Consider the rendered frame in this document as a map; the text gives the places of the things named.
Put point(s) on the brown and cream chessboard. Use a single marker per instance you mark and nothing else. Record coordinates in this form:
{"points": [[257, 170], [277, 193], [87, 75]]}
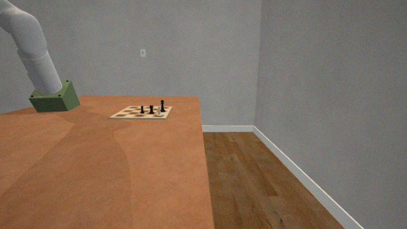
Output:
{"points": [[133, 112]]}

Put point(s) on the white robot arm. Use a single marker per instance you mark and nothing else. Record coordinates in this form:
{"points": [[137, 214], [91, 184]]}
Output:
{"points": [[31, 47]]}

